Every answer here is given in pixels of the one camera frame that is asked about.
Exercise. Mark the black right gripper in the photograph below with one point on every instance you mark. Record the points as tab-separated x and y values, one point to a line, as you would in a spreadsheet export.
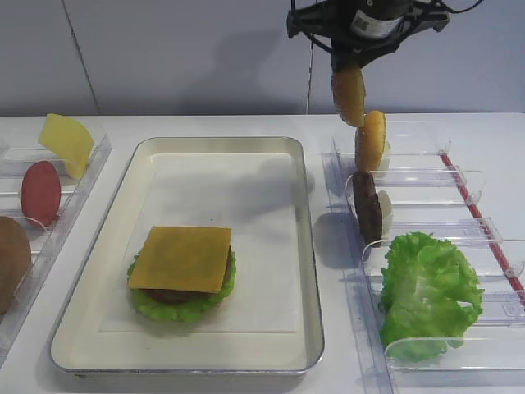
356	33

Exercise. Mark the burger bun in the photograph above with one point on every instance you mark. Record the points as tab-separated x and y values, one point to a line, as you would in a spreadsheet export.
348	93

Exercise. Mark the brown meat patty in rack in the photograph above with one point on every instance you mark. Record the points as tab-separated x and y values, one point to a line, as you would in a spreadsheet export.
367	206

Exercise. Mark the green lettuce leaf in rack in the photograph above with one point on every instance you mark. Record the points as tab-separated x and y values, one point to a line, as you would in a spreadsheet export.
430	296

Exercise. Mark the orange cheese slice on burger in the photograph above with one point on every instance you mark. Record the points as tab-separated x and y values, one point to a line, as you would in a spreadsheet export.
187	258

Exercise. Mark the yellow cheese slice in rack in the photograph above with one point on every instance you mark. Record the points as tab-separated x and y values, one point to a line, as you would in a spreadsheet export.
69	140

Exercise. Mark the burger meat patty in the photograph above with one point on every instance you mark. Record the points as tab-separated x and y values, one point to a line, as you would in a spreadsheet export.
172	297

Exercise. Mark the burger lettuce leaf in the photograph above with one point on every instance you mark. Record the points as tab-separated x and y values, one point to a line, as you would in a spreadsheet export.
185	311

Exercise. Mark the red tomato slice in rack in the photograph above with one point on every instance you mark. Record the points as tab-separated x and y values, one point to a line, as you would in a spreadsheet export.
41	193

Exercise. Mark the bun half in right rack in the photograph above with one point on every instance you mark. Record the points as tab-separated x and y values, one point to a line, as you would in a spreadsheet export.
370	141

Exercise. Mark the clear right acrylic rack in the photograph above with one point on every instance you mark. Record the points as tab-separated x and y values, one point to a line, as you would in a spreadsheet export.
417	173

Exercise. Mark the clear acrylic rack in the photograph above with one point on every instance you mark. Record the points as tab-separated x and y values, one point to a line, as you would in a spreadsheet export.
417	173
19	150

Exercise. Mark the white pusher block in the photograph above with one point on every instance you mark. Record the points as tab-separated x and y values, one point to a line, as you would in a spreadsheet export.
386	213

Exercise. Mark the white tray liner paper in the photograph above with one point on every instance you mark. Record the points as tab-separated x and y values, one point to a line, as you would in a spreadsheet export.
253	195

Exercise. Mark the clear left acrylic rack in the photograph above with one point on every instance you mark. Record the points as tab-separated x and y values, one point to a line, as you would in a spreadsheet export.
19	150

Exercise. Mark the brown bun in left rack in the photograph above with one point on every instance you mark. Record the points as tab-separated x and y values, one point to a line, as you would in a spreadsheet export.
15	259

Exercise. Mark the cream metal tray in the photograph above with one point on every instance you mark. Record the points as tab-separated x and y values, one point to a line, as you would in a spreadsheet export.
79	345

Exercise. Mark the red rack rail strip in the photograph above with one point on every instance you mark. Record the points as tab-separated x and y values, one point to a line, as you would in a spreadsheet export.
495	247

